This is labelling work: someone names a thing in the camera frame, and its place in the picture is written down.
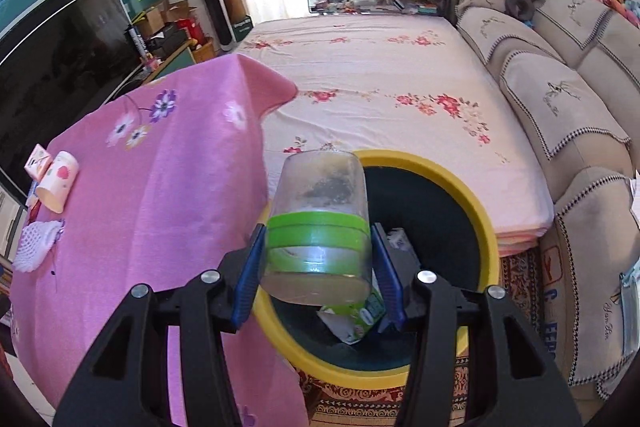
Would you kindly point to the pink carton box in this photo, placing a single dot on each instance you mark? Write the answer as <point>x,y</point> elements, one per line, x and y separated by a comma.
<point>37,162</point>

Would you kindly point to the white foam fruit net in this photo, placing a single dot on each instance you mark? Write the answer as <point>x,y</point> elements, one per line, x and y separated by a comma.
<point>37,247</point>

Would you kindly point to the open cardboard box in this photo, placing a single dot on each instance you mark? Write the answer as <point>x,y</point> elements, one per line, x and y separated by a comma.
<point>160,19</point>

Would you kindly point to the white paper towel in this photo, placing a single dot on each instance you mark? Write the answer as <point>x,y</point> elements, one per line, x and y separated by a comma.
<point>397,238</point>

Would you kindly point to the white cabinet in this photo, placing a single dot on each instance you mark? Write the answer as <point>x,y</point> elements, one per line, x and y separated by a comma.
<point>10,217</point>

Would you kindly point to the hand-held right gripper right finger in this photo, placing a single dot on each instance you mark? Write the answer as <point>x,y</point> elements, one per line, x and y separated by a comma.
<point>387,282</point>

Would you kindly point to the clear jar with green label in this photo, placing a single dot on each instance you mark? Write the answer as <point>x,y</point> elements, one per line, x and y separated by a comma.
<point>315,207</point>

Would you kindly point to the tower fan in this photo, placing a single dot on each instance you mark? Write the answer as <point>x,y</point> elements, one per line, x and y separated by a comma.
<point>215,12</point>

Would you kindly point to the beige sofa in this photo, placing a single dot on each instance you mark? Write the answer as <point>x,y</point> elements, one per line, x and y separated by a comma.
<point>565,117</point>

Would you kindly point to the pink floral blanket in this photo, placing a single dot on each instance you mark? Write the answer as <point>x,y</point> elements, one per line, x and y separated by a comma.
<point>150,182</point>

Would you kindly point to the green drink carton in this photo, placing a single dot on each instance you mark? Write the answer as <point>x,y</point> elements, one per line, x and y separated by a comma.
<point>355,322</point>

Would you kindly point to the printed paper cup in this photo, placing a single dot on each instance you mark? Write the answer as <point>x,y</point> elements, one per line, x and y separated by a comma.
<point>57,182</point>

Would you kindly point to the yellow rimmed trash bin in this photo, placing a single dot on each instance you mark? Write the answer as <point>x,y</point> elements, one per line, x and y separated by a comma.
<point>450,227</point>

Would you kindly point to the clear plastic bag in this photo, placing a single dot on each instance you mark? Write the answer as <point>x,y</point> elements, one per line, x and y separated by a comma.
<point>631,302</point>

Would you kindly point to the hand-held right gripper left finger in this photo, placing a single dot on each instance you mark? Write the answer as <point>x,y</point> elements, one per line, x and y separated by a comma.
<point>247,277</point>

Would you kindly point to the teal and wood television cabinet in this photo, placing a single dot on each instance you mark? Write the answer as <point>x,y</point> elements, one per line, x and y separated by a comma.
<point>172,62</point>

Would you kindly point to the floral bed sheet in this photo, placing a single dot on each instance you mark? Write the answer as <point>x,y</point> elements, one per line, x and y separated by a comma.
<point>375,72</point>

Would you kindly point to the flat screen television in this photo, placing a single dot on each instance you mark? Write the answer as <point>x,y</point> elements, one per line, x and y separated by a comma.
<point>50,72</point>

